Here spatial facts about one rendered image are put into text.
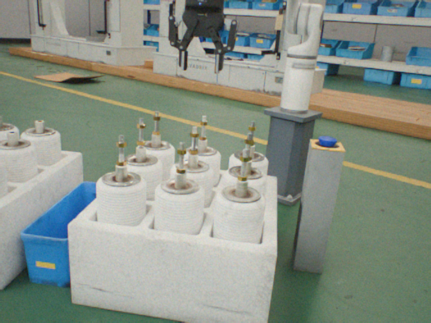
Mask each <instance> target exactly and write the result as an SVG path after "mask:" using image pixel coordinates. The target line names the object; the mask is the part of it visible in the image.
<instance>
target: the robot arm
mask: <svg viewBox="0 0 431 323"><path fill-rule="evenodd" d="M323 15H324V11H323V7H322V6H321V5H320V4H306V3H299V2H298V0H287V13H286V26H287V31H288V32H289V33H290V34H293V35H306V36H308V40H307V41H306V42H304V43H302V44H300V45H297V46H292V47H290V48H288V50H287V57H286V63H285V72H284V78H283V88H282V97H281V102H280V110H281V111H283V112H287V113H295V114H305V113H308V106H309V101H310V93H311V89H312V81H313V76H314V67H315V63H316V54H317V46H318V42H319V36H320V32H321V28H322V23H323ZM168 20H169V39H170V45H171V46H172V47H175V48H177V49H178V50H179V62H178V65H179V67H181V70H187V59H188V51H187V48H188V46H189V44H190V42H191V41H192V39H193V38H194V37H204V38H211V39H212V42H213V43H214V45H215V48H216V51H217V54H216V55H215V74H219V73H220V71H222V69H223V63H224V54H225V53H228V52H230V51H233V50H234V47H235V41H236V37H237V31H238V27H239V21H238V20H230V19H225V16H224V0H185V11H184V13H183V15H169V16H168ZM181 21H183V22H184V24H185V25H186V27H187V30H186V32H185V34H184V36H183V39H182V41H181V42H179V35H178V26H180V24H181ZM224 24H226V29H227V30H228V31H229V35H228V41H227V46H225V47H224V46H223V43H222V40H221V37H220V34H219V30H220V29H221V28H222V26H223V25H224Z"/></svg>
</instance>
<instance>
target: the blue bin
mask: <svg viewBox="0 0 431 323"><path fill-rule="evenodd" d="M96 192H97V191H96V183H95V182H89V181H84V182H82V183H80V184H79V185H78V186H76V187H75V188H74V189H72V190H71V191H70V192H69V193H68V194H67V195H65V196H64V197H63V198H61V199H60V200H59V201H58V202H57V203H55V204H54V205H52V207H50V208H49V209H48V210H47V211H45V212H44V213H43V214H42V215H41V216H39V217H38V218H37V219H35V220H34V221H33V222H32V223H31V224H29V225H28V226H27V227H25V228H24V229H23V230H22V231H21V232H20V235H21V240H22V241H23V243H24V251H25V255H26V263H27V267H28V275H29V279H30V282H32V283H38V284H43V285H51V286H59V287H64V288H66V287H69V286H71V270H70V258H69V235H68V224H69V223H70V222H72V221H73V220H74V219H75V218H76V217H77V216H78V215H79V214H80V213H81V212H82V211H83V210H84V209H85V208H86V207H87V206H88V205H89V204H90V203H91V202H93V201H94V200H95V199H96V198H97V194H96Z"/></svg>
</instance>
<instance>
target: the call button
mask: <svg viewBox="0 0 431 323"><path fill-rule="evenodd" d="M319 142H320V144H321V145H324V146H328V147H332V146H334V145H335V144H336V143H337V139H336V138H334V137H328V136H321V137H319Z"/></svg>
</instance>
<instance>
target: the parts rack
mask: <svg viewBox="0 0 431 323"><path fill-rule="evenodd" d="M144 10H148V24H151V11H160V5H151V4H144ZM277 14H279V11H269V10H243V9H230V8H224V16H225V18H226V15H233V16H244V17H265V18H276V17H277ZM325 21H328V22H349V23H360V24H381V25H392V26H412V27H424V28H431V19H428V18H413V17H388V16H374V15H348V14H334V13H324V16H323V24H322V29H321V37H320V38H322V37H323V29H324V24H325ZM198 38H199V41H200V43H201V46H202V48H204V47H205V48H211V49H216V48H215V45H214V43H208V42H204V40H206V39H205V38H204V37H198ZM143 40H147V41H152V42H159V37H151V36H147V35H143ZM265 50H269V49H259V48H253V47H242V46H235V47H234V50H233V51H237V52H242V53H252V54H261V52H260V51H265ZM317 62H326V63H336V64H342V65H352V66H358V67H368V68H374V69H384V70H394V71H400V72H410V73H416V74H426V75H431V67H420V66H414V65H406V63H405V62H396V61H392V63H390V62H380V60H377V59H367V60H356V59H350V58H339V57H336V56H323V55H318V56H317Z"/></svg>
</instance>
